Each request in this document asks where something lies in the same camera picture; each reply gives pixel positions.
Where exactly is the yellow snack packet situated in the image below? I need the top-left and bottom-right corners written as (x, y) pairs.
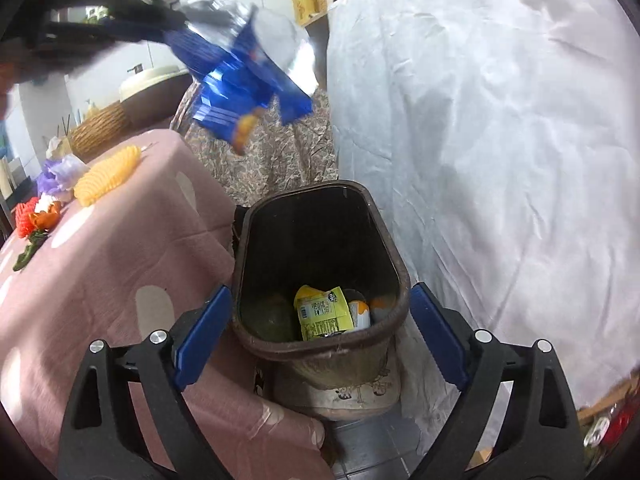
top-left (294, 285), bottom-right (353, 342)

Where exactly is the pink polka dot tablecloth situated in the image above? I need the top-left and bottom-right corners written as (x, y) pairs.
top-left (0, 129), bottom-right (333, 480)

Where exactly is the wicker pattern wash basin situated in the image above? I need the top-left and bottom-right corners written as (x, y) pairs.
top-left (67, 101), bottom-right (132, 161)

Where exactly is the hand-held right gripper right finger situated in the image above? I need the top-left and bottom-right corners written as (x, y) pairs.
top-left (409, 282), bottom-right (586, 480)

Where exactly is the red mesh net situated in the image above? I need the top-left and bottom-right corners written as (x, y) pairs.
top-left (15, 196), bottom-right (41, 238)

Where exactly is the brown plastic tub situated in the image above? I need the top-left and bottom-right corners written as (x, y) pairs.
top-left (120, 74), bottom-right (193, 116)

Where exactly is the floral cloth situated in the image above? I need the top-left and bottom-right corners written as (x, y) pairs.
top-left (170, 80), bottom-right (340, 206)

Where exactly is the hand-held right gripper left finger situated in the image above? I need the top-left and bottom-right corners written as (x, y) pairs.
top-left (57, 285), bottom-right (233, 480)

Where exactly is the wooden cabinet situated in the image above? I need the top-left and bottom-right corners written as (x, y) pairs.
top-left (300, 10), bottom-right (331, 91)

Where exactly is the white cloth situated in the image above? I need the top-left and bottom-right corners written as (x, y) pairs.
top-left (325, 0), bottom-right (640, 411)

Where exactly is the orange peel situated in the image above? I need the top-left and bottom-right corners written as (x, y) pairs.
top-left (27, 201), bottom-right (63, 233)

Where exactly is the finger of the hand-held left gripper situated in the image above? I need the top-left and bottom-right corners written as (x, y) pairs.
top-left (35, 19), bottom-right (226, 75)
top-left (102, 0), bottom-right (190, 30)

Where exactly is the brown trash bin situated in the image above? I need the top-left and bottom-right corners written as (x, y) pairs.
top-left (229, 180), bottom-right (411, 421)

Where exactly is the purple plastic bag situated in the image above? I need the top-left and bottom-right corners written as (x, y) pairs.
top-left (37, 154), bottom-right (91, 196)

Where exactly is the cream lid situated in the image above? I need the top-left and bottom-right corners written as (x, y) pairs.
top-left (119, 66), bottom-right (183, 101)

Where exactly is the blue snack bag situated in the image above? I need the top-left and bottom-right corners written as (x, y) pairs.
top-left (177, 0), bottom-right (321, 157)

